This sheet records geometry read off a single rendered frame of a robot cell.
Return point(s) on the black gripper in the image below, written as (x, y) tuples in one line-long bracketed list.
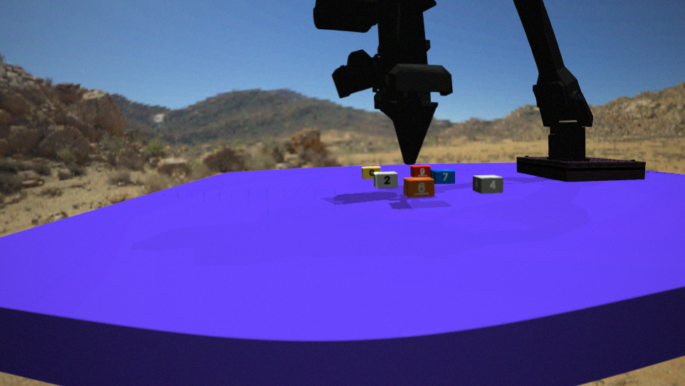
[(406, 96)]

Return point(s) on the blue block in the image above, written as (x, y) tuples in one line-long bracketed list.
[(443, 176)]

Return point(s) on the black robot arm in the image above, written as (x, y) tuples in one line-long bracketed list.
[(557, 92)]

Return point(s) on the orange block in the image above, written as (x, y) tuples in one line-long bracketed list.
[(418, 187)]

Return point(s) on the red block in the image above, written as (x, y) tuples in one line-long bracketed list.
[(420, 171)]

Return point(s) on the yellow block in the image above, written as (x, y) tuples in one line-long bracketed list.
[(368, 172)]

